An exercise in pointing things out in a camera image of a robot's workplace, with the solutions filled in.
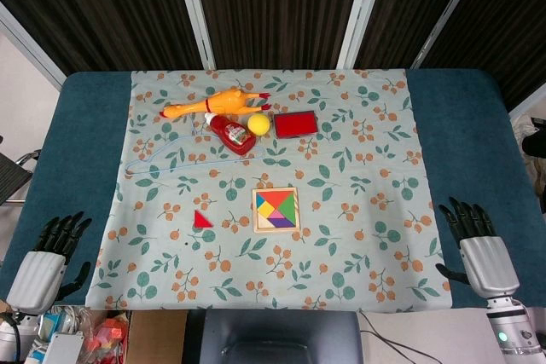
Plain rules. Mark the blue tangram triangle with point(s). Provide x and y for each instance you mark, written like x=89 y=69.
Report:
x=259 y=201

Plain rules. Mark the bag of red blocks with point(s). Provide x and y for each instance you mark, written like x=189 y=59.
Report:
x=106 y=338

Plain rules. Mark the yellow foam ball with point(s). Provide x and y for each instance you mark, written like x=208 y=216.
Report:
x=259 y=123

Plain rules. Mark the floral table cloth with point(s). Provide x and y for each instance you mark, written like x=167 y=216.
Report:
x=341 y=210

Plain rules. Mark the cardboard box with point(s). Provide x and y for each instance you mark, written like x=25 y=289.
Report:
x=155 y=338

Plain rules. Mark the dark slatted screen panel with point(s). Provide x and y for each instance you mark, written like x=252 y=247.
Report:
x=94 y=10
x=409 y=6
x=277 y=10
x=512 y=19

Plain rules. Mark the dark robot chest housing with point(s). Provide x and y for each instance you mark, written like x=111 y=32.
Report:
x=277 y=338

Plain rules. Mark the red triangle piece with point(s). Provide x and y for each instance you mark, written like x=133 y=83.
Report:
x=199 y=221

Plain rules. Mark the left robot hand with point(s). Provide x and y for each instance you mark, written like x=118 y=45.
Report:
x=36 y=272

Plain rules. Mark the white crumpled bag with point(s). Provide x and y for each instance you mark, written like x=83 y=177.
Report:
x=526 y=125

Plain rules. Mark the blue felt table cover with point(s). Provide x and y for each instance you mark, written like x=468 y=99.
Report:
x=81 y=134

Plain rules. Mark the pink tangram triangle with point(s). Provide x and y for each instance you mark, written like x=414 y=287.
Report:
x=277 y=216

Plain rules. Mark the green tangram triangle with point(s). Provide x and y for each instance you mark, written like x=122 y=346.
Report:
x=288 y=210

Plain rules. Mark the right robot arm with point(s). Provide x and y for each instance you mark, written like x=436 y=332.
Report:
x=514 y=330

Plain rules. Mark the orange rubber chicken toy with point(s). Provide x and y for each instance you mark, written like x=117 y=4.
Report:
x=222 y=102

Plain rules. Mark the red ink pad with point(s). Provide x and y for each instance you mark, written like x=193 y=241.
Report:
x=295 y=124

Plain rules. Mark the red ketchup bottle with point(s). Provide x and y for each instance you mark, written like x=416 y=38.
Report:
x=234 y=136

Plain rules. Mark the black mesh chair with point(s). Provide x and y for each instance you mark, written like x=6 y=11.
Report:
x=15 y=176

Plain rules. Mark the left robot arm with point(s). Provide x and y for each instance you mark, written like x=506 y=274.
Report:
x=13 y=338

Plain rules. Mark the wooden tangram tray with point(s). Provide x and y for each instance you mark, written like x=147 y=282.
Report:
x=256 y=227

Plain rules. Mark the large red tangram triangle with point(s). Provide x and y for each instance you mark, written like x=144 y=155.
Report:
x=276 y=198

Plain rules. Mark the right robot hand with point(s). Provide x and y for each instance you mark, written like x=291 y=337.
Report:
x=488 y=261

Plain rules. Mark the white plastic junction box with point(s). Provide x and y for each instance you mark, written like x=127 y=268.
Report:
x=62 y=349

